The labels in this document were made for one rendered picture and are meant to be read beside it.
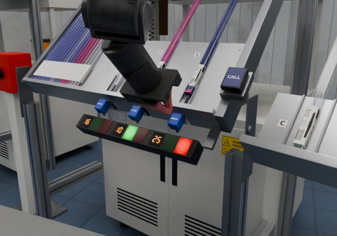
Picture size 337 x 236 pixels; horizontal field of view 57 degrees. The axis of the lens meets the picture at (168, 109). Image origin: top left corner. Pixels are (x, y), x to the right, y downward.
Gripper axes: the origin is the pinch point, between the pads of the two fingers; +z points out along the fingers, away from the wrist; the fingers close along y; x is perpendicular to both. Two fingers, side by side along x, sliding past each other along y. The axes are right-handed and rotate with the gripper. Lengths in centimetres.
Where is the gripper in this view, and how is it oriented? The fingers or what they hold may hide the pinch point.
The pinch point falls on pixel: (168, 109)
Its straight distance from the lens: 61.4
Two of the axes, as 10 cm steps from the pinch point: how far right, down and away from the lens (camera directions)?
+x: -4.2, 8.2, -3.8
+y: -8.1, -1.5, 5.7
